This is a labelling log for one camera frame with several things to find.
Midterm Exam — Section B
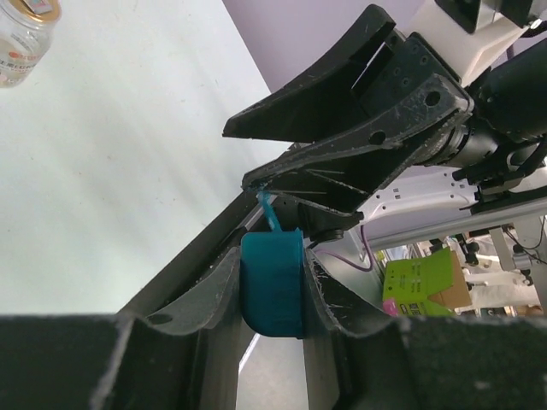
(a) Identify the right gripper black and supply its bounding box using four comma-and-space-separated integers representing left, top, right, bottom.
222, 4, 473, 214

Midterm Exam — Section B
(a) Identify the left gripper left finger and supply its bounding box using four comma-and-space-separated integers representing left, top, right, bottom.
1, 249, 240, 409

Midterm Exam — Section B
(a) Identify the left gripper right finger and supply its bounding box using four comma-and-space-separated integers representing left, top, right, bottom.
303, 252, 546, 409

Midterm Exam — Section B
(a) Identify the teal weekly pill organizer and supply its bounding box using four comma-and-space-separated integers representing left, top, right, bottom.
239, 192, 304, 338

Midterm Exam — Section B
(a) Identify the gold bottle lid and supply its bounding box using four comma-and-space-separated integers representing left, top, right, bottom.
9, 0, 62, 23

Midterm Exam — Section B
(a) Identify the clear pill bottle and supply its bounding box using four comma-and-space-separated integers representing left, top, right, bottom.
1, 0, 60, 88

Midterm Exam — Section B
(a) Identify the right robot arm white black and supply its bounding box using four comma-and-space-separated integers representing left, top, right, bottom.
223, 1, 546, 241

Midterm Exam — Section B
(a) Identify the green cardboard box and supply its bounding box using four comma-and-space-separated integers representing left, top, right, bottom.
383, 248, 472, 316

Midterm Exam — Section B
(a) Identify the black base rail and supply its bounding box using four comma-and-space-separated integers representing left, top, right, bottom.
120, 192, 263, 317

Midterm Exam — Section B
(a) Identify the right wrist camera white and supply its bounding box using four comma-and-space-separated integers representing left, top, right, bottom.
404, 1, 546, 86

